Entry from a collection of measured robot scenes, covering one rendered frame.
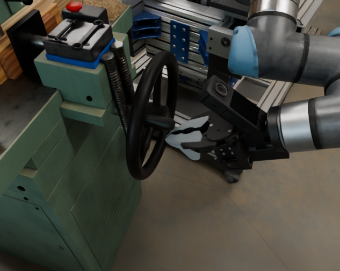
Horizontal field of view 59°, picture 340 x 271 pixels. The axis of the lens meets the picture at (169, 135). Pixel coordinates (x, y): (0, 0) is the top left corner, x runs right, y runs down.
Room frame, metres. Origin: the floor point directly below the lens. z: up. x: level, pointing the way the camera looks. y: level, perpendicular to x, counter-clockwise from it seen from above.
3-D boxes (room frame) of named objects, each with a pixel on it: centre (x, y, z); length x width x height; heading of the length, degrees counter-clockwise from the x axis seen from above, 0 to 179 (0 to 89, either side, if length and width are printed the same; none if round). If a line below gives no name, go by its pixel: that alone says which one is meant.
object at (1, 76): (0.59, 0.31, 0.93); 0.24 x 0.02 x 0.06; 162
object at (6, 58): (0.58, 0.30, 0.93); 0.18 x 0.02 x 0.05; 162
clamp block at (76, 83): (0.52, 0.17, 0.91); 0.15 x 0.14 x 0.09; 162
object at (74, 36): (0.52, 0.17, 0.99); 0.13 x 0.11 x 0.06; 162
